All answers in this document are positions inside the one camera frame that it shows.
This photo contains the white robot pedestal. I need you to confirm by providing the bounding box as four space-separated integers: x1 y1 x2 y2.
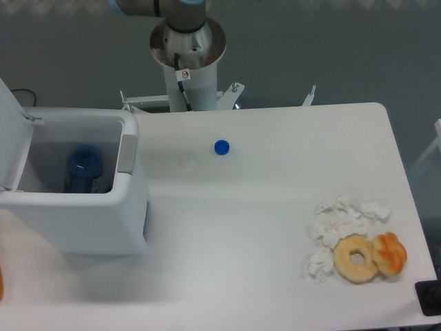
119 17 318 113

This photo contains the white trash can body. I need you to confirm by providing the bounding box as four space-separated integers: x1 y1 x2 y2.
1 108 149 254

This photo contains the white bottle cap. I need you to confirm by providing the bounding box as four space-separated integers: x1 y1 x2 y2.
179 154 197 168

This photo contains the small crumpled white tissue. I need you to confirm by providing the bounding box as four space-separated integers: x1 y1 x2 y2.
307 247 334 284

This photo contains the black device at edge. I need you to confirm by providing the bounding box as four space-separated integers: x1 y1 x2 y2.
415 280 440 317

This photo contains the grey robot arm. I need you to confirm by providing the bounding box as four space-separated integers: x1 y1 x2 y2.
108 0 207 34

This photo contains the blue bottle cap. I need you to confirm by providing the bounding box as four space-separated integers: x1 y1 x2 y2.
214 139 230 156

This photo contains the plain ring donut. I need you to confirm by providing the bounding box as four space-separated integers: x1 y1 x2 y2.
333 235 378 283

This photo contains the orange twisted bread roll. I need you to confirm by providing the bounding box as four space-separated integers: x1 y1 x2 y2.
371 232 407 277

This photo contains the white trash can lid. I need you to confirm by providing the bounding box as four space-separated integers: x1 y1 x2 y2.
1 80 44 191

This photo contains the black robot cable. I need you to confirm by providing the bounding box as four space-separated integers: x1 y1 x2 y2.
173 52 194 112

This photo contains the orange object at edge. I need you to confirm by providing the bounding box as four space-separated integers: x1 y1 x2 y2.
0 267 5 302

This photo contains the large crumpled white tissue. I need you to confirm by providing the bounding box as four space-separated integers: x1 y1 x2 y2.
309 195 393 249

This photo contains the blue plastic bottle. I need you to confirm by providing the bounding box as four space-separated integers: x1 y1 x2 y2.
64 145 104 194

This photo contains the white frame at right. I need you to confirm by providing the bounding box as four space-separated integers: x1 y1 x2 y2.
408 119 440 185

